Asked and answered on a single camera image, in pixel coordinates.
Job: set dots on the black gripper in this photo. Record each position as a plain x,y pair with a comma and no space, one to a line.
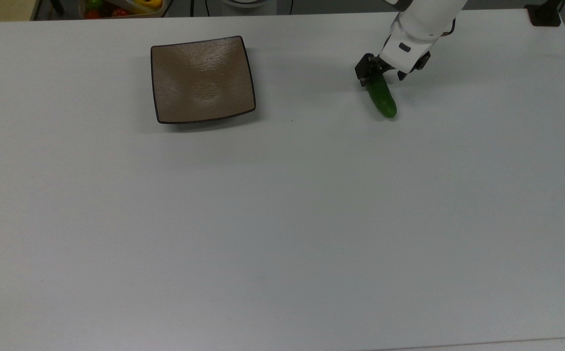
367,63

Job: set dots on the green cucumber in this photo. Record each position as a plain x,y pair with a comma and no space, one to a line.
383,100

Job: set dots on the square brown ceramic plate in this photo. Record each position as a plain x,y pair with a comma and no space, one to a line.
202,78

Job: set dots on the black table clamp block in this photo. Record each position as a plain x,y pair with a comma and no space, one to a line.
545,17

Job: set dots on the clear plastic fruit box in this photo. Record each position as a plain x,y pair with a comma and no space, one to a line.
163,7

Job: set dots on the yellow pepper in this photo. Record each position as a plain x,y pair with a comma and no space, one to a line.
148,4

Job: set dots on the red tomato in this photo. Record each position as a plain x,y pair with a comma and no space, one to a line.
92,13
120,12

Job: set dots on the green fruit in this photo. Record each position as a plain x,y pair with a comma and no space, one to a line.
94,4

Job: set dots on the black slanted leg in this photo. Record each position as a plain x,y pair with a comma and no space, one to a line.
58,7

